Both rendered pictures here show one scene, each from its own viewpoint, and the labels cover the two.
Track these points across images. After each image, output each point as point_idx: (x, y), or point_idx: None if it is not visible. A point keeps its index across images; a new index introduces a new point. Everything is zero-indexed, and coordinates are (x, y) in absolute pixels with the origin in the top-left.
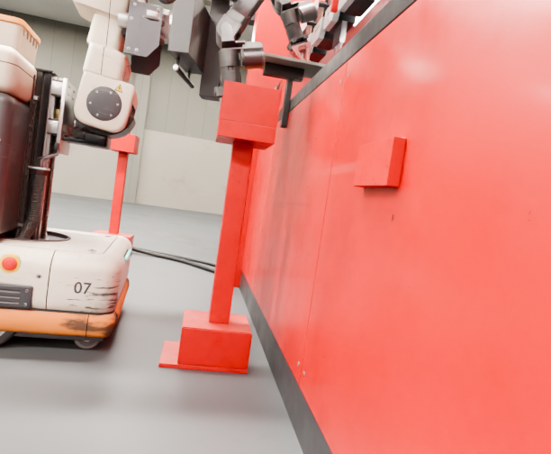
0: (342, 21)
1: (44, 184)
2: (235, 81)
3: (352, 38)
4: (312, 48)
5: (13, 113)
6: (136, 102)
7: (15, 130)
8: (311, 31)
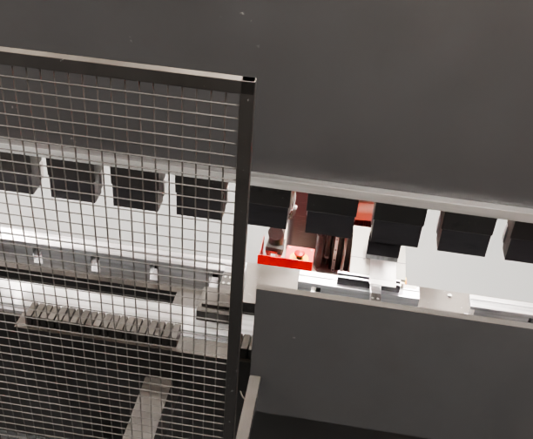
0: (369, 232)
1: (335, 240)
2: (268, 239)
3: (165, 250)
4: (502, 242)
5: (298, 196)
6: (362, 216)
7: (304, 205)
8: (507, 222)
